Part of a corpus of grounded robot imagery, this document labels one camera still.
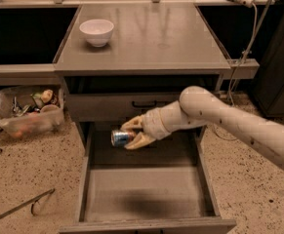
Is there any grey drawer cabinet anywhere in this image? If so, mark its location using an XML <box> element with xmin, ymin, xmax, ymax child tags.
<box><xmin>52</xmin><ymin>2</ymin><xmax>232</xmax><ymax>156</ymax></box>

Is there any white ceramic bowl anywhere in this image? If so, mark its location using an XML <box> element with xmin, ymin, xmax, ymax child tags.
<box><xmin>79</xmin><ymin>19</ymin><xmax>114</xmax><ymax>47</ymax></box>

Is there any closed grey upper drawer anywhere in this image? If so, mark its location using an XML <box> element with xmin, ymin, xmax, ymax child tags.
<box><xmin>65</xmin><ymin>92</ymin><xmax>181</xmax><ymax>122</ymax></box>

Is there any metal rod on floor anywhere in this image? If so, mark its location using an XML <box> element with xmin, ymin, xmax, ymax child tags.
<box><xmin>0</xmin><ymin>188</ymin><xmax>56</xmax><ymax>220</ymax></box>

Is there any blue silver redbull can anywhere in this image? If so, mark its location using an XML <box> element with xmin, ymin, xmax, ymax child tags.
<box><xmin>111</xmin><ymin>130</ymin><xmax>136</xmax><ymax>147</ymax></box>

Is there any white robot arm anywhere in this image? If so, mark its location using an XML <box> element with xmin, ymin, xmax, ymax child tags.
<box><xmin>121</xmin><ymin>86</ymin><xmax>284</xmax><ymax>171</ymax></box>

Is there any dark cabinet on wheels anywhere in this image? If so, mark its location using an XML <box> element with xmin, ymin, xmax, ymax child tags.
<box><xmin>250</xmin><ymin>0</ymin><xmax>284</xmax><ymax>117</ymax></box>

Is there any clear plastic storage bin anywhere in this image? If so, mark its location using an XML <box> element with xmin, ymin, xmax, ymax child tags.
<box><xmin>0</xmin><ymin>85</ymin><xmax>64</xmax><ymax>138</ymax></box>

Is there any open grey middle drawer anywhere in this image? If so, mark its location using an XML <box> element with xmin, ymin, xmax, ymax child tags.
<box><xmin>59</xmin><ymin>122</ymin><xmax>236</xmax><ymax>234</ymax></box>

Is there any black drawer handle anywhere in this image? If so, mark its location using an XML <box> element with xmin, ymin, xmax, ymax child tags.
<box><xmin>131</xmin><ymin>100</ymin><xmax>169</xmax><ymax>108</ymax></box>

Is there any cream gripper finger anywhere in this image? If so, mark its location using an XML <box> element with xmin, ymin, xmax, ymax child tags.
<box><xmin>125</xmin><ymin>132</ymin><xmax>155</xmax><ymax>150</ymax></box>
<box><xmin>121</xmin><ymin>115</ymin><xmax>143</xmax><ymax>131</ymax></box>

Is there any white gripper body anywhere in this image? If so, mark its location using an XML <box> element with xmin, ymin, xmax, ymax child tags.
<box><xmin>142</xmin><ymin>108</ymin><xmax>171</xmax><ymax>140</ymax></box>

